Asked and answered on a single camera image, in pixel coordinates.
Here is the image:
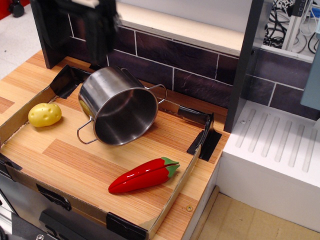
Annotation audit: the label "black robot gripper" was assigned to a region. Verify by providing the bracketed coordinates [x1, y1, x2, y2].
[31, 0, 120, 65]

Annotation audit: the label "stainless steel pot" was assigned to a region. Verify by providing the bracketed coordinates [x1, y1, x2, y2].
[78, 66, 168, 146]

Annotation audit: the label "cardboard fence with black tape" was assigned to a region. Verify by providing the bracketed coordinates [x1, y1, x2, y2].
[0, 66, 220, 240]

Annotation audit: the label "black caster wheel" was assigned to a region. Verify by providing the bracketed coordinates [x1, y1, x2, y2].
[8, 0, 25, 18]

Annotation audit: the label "yellow toy potato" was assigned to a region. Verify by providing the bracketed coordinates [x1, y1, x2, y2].
[28, 103, 62, 127]

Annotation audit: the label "light wooden shelf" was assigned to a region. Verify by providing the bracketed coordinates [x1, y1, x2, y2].
[116, 2, 244, 57]

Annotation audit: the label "red toy chili pepper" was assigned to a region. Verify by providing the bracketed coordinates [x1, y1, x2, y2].
[108, 157, 180, 194]

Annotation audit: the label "dark grey vertical panel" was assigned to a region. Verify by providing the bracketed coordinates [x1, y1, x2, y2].
[224, 0, 265, 133]

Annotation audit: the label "white sink drainboard unit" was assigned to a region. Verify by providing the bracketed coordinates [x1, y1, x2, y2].
[216, 101, 320, 232]

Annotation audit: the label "tangled black cables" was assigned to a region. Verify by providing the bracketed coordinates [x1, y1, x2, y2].
[263, 0, 320, 53]

